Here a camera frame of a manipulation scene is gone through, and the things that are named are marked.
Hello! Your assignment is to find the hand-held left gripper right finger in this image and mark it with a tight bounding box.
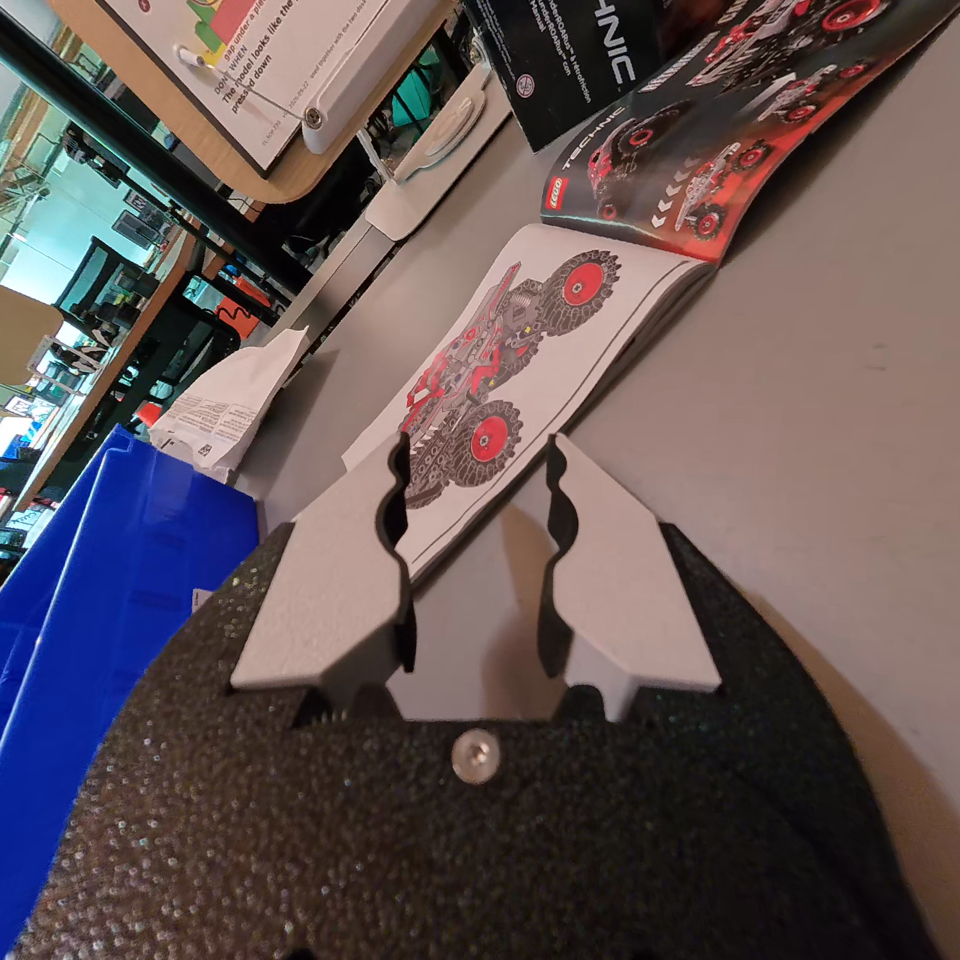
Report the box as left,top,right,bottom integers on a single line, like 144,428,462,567
536,432,723,723

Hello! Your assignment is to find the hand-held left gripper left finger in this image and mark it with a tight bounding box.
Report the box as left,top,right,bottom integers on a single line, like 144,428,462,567
228,431,418,695

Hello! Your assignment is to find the grey desk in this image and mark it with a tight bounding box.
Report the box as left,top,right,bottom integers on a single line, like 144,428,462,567
225,30,960,796

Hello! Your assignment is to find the white crumpled paper bag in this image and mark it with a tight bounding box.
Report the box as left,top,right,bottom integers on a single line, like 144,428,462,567
147,324,312,486

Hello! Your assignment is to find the blue plastic bin with tag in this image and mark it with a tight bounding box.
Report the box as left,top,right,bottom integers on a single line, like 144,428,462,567
0,423,261,948

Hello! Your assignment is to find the orange sign with black squiggle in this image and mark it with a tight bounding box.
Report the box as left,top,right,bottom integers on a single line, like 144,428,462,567
213,288,273,348

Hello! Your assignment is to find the toy truck instruction booklet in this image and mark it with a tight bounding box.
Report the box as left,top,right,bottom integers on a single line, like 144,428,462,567
341,0,960,588

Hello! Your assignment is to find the wooden background table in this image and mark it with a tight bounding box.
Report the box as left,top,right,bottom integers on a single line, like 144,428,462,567
11,225,198,513

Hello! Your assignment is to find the white sign stand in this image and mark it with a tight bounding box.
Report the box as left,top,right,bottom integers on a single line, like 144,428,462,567
172,0,516,243

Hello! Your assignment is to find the black toy set box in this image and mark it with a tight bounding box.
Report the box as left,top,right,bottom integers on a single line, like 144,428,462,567
460,0,715,156

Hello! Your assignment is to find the wooden instruction sign board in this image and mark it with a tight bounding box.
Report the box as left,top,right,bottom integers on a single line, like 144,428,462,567
45,0,453,206

